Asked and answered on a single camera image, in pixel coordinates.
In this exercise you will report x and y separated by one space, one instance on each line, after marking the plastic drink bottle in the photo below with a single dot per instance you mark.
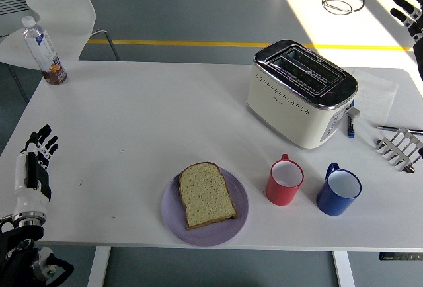
41 49

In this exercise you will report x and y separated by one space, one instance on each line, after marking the purple plate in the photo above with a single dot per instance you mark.
211 235

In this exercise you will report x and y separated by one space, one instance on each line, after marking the bread slice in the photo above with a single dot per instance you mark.
206 196

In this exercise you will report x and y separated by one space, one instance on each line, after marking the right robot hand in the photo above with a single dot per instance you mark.
417 25

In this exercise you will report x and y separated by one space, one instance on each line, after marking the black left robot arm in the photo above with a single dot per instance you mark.
18 240

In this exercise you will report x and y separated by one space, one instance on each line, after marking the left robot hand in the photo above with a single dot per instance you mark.
28 201

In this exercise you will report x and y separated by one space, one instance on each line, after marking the cream and black toaster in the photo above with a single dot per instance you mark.
284 108

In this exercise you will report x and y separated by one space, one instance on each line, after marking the red mug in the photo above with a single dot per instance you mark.
281 194

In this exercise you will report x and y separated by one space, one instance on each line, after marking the blue marker pen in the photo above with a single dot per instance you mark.
350 126

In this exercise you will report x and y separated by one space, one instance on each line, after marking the metal toast rack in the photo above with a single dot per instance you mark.
395 154

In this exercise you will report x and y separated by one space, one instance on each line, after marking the black table control panel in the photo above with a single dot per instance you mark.
400 256

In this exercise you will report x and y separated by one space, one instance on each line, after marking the blue mug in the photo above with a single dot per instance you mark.
332 202

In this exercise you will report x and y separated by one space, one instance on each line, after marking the white table leg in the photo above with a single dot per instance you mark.
343 270
98 267

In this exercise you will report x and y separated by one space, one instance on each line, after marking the silver pen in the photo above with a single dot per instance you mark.
388 128

